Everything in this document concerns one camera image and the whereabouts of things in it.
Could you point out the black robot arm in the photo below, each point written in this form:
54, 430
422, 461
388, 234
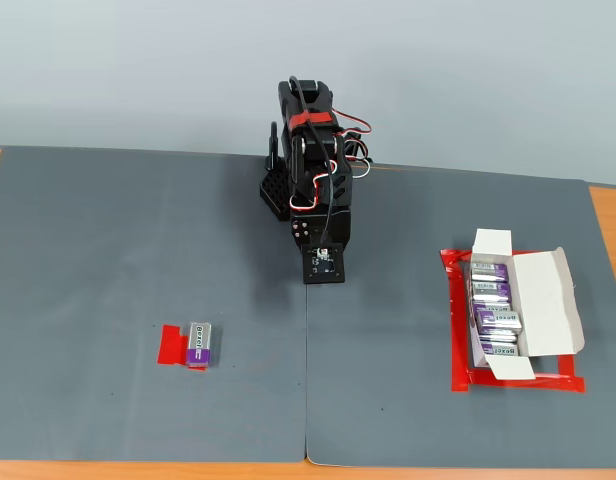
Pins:
308, 150

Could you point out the black square wrist camera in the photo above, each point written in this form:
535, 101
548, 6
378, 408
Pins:
334, 275

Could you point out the grey table mat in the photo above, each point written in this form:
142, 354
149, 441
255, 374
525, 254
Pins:
88, 250
388, 350

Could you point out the red tape band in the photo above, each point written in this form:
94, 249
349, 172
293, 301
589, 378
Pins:
318, 119

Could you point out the small red tape patch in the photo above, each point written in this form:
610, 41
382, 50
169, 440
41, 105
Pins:
170, 347

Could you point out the black perforated table clamp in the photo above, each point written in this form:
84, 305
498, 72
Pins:
274, 192

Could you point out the large red tape frame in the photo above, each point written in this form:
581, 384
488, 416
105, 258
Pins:
460, 350

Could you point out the white cardboard box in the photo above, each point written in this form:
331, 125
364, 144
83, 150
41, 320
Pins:
543, 305

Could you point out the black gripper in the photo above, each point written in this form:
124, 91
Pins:
301, 229

